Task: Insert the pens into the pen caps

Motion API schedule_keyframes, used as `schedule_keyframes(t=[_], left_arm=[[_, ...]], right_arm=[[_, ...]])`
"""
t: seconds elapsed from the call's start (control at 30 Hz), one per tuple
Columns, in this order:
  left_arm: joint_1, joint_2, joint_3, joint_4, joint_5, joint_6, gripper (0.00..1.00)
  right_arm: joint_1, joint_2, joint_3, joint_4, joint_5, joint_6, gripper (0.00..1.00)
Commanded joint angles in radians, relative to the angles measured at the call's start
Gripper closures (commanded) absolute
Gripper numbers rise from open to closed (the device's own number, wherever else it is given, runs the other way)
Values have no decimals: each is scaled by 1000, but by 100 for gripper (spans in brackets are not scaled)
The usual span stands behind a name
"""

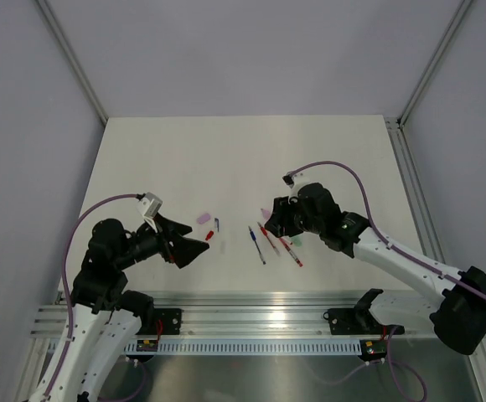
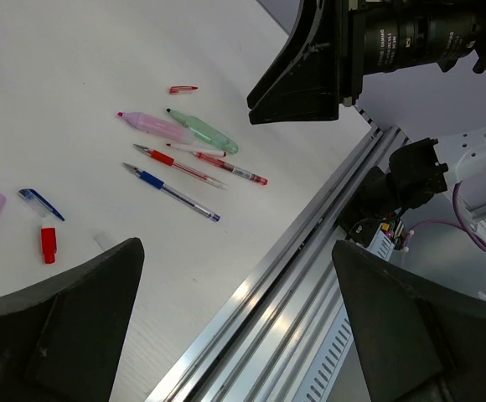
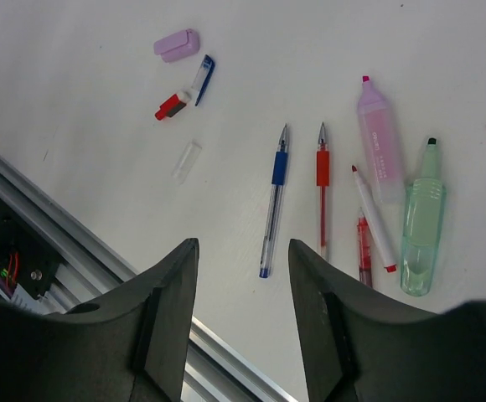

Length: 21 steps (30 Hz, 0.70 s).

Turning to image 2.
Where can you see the aluminium frame rail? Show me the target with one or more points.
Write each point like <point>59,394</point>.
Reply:
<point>261,343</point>

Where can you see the clear small pen cap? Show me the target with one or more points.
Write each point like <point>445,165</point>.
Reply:
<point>104,240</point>

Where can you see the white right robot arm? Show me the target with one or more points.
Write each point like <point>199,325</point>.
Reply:
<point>416,173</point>

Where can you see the white slotted cable duct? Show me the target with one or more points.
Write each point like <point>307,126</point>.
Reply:
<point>323,371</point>

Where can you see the red ink clear pen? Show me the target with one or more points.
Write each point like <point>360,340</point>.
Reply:
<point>238,171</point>

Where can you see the blue clear pen cap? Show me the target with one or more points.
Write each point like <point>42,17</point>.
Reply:
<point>39,204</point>

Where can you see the red marker cap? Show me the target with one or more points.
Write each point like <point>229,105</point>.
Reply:
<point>48,244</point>

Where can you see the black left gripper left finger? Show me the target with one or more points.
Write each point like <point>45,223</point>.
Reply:
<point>61,339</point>

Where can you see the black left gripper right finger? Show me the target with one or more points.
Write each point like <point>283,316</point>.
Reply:
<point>416,340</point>

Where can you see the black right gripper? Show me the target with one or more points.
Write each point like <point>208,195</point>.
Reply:
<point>333,45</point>

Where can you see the green highlighter pen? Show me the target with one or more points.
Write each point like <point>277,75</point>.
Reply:
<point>205,132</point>

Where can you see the thin white red marker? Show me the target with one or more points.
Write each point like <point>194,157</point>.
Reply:
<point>194,149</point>

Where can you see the right circuit board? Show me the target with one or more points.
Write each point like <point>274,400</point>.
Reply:
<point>370,234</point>

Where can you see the red clear pen cap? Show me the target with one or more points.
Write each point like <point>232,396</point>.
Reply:
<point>180,89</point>

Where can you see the red grip gel pen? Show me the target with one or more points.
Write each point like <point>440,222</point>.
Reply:
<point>171,162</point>

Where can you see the blue grip gel pen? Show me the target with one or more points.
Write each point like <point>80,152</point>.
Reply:
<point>163,187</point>

